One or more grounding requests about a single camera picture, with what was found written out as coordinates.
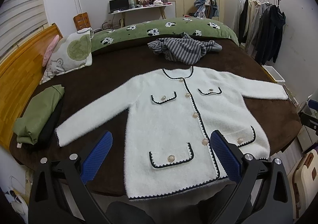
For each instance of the green cow-print duvet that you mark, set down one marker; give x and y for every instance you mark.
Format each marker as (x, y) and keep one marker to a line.
(201, 27)

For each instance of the side window blind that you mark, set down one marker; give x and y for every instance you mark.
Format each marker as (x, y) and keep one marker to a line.
(19, 18)

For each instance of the white storage box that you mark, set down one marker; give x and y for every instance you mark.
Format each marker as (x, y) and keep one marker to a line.
(274, 74)

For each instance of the white pillow green heart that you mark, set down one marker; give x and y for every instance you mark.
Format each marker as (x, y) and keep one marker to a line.
(72, 53)

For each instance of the pink pillow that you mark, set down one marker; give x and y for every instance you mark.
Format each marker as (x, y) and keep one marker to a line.
(50, 50)

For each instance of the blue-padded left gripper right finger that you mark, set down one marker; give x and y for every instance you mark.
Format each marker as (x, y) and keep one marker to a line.
(261, 193)

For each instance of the wooden headboard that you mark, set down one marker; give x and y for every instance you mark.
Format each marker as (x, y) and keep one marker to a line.
(20, 75)

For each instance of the blue clothes pile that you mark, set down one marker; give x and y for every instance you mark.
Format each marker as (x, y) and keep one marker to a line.
(206, 9)

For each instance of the wooden chair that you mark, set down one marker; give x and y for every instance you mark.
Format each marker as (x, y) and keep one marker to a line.
(81, 21)

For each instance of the white desk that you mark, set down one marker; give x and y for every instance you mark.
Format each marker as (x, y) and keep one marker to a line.
(145, 14)

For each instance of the grey striped garment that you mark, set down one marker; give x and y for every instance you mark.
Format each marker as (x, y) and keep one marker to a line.
(185, 49)

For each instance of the black monitor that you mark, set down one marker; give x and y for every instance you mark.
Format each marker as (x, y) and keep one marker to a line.
(118, 5)

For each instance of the folded green garment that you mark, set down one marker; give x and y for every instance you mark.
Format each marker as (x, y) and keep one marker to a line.
(38, 111)

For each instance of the white fuzzy cardigan black trim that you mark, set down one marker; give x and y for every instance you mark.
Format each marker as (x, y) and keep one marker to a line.
(171, 116)

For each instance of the hanging dark clothes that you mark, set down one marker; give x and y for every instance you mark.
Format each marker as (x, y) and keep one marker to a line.
(259, 26)

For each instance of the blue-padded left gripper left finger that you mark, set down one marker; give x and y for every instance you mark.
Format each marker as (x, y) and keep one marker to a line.
(48, 203)

